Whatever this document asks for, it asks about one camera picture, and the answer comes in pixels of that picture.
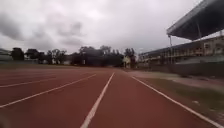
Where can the row of trees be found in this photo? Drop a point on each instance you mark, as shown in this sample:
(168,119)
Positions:
(93,56)

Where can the grass field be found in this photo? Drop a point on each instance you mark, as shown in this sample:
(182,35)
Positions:
(30,66)

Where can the grandstand roof on posts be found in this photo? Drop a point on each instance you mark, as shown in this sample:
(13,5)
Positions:
(200,23)

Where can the dark low wall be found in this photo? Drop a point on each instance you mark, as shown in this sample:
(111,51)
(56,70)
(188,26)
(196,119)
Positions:
(200,69)

